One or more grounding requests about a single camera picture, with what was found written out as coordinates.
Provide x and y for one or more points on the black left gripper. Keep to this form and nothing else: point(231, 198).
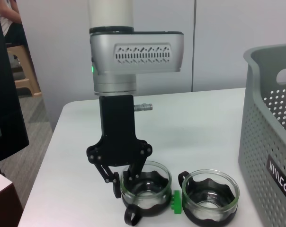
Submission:
point(118, 132)

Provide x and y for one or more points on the glass teacup with black sleeve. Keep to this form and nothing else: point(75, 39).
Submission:
point(211, 217)
point(154, 205)

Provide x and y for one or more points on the grey perforated storage bin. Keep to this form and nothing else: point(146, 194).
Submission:
point(259, 142)

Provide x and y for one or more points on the green toy brick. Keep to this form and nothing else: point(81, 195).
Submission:
point(176, 203)

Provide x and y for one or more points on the left gripper silver metal fitting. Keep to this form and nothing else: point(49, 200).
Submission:
point(143, 107)

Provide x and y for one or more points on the large black panel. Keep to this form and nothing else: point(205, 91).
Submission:
point(5, 106)

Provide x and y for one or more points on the beige plastic stool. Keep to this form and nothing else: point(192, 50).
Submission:
point(24, 75)

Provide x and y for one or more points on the person in white shirt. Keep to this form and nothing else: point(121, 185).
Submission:
point(4, 16)

